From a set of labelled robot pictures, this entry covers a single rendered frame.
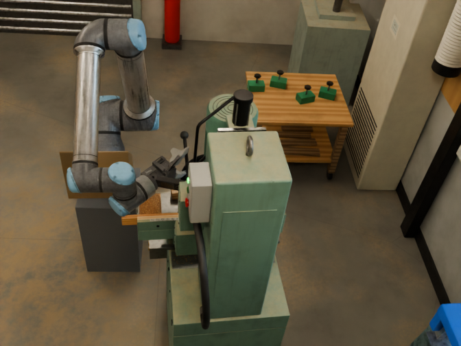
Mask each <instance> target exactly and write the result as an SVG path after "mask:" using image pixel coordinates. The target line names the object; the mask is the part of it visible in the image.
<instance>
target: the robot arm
mask: <svg viewBox="0 0 461 346"><path fill-rule="evenodd" d="M146 45H147V40H146V34H145V27H144V24H143V22H142V21H141V20H140V19H132V18H130V19H105V18H103V19H97V20H94V21H92V22H90V23H89V24H88V25H86V26H85V27H84V28H83V29H82V30H81V31H80V33H79V34H78V35H77V37H76V39H75V42H74V45H73V53H74V54H75V55H76V56H77V57H78V59H77V76H76V92H75V123H74V139H73V161H72V168H71V167H69V168H68V169H67V185H68V187H69V190H70V191H71V192H73V193H101V192H103V193H113V195H112V196H110V198H109V199H108V202H109V204H110V206H111V207H112V209H113V210H114V211H115V212H116V213H117V214H118V215H120V216H123V217H124V216H126V215H128V214H130V212H131V211H133V210H134V209H136V208H137V207H138V206H139V205H141V204H142V203H144V202H145V201H146V200H147V199H149V198H150V197H152V196H153V195H155V193H156V190H157V189H158V187H162V188H166V189H173V190H177V191H178V186H179V182H186V181H184V180H179V179H180V178H182V177H183V176H184V175H185V174H186V170H184V171H183V172H179V171H178V170H177V168H175V166H177V165H179V163H180V162H181V160H182V159H183V158H184V157H185V155H186V154H187V153H188V151H189V147H188V146H187V147H186V148H185V149H184V150H179V149H176V148H172V149H171V154H172V157H171V159H170V160H169V161H170V162H169V161H168V160H166V158H165V157H163V156H160V157H159V158H157V159H156V160H155V161H153V162H152V165H151V166H150V167H149V168H148V169H146V170H144V171H143V172H142V173H141V175H140V177H138V178H136V174H135V172H134V168H133V167H132V166H131V165H130V164H129V163H126V162H116V163H114V164H112V165H111V166H110V167H109V168H99V167H98V162H97V153H98V151H125V148H124V145H123V142H122V140H121V131H152V130H158V127H159V101H158V100H154V99H153V98H152V96H151V95H150V92H149V87H148V82H147V72H146V67H145V58H144V53H143V50H144V49H145V48H146ZM106 50H114V51H115V53H116V56H117V62H118V65H119V71H120V74H121V80H122V84H123V89H124V93H125V97H126V99H125V100H121V98H120V97H119V96H115V95H102V96H99V89H100V67H101V59H102V58H103V57H104V56H105V51H106ZM160 158H161V159H160ZM158 159H159V160H158ZM157 160H158V161H157Z"/></svg>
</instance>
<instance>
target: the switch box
mask: <svg viewBox="0 0 461 346"><path fill-rule="evenodd" d="M188 177H189V184H188V186H189V194H187V199H189V208H188V210H189V221H190V223H199V222H210V215H211V199H212V191H213V184H212V178H211V170H210V165H209V162H199V163H189V169H188Z"/></svg>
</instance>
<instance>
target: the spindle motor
mask: <svg viewBox="0 0 461 346"><path fill-rule="evenodd" d="M232 96H233V93H227V94H222V95H219V96H217V97H215V98H213V99H212V100H211V101H210V102H209V104H208V106H207V108H206V116H208V115H209V114H210V113H212V112H213V111H214V110H215V109H217V108H218V107H219V106H221V105H222V104H223V103H225V102H226V101H227V100H228V99H230V98H231V97H232ZM233 107H234V100H233V101H232V102H230V103H229V104H227V105H226V106H225V107H224V108H223V109H221V110H220V111H218V112H217V113H216V114H214V116H212V117H211V118H210V119H208V120H207V121H206V129H205V140H204V156H205V155H206V136H207V134H208V133H209V132H217V129H218V128H228V127H227V123H226V116H227V115H232V114H233ZM250 115H251V116H252V121H253V124H254V127H255V128H256V127H257V120H258V115H259V112H258V109H257V106H256V105H255V103H254V102H252V103H251V107H250Z"/></svg>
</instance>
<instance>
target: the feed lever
mask: <svg viewBox="0 0 461 346"><path fill-rule="evenodd" d="M188 136H189V134H188V132H187V131H182V132H181V133H180V137H181V138H182V139H183V145H184V149H185V148H186V147H187V138H188ZM185 166H186V173H187V178H188V169H189V157H188V153H187V154H186V155H185Z"/></svg>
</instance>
